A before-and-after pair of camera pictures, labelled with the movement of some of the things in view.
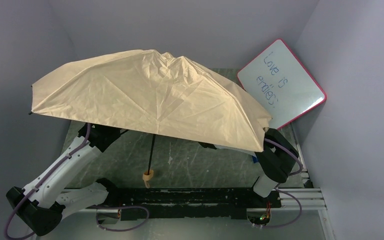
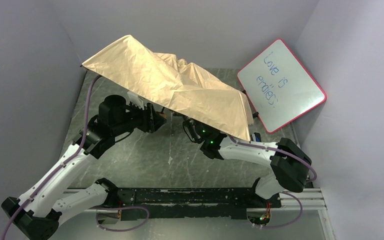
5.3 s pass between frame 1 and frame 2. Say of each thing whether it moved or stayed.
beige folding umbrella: moved
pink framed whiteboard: stayed
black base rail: stayed
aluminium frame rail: stayed
